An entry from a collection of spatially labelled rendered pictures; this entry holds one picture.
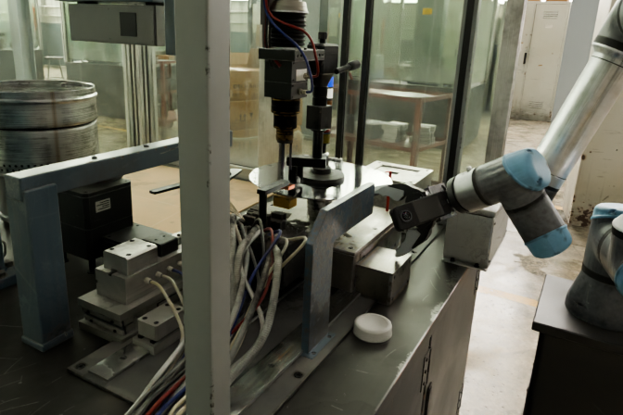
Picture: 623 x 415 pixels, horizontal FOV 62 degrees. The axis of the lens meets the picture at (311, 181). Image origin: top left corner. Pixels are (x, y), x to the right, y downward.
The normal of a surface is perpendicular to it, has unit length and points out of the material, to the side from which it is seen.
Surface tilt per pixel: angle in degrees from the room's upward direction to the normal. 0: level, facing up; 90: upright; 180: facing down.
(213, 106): 90
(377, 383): 0
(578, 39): 90
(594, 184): 90
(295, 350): 0
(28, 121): 90
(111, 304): 0
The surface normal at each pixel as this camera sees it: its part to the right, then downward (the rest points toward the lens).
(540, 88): -0.48, 0.19
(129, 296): 0.87, 0.17
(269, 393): 0.04, -0.96
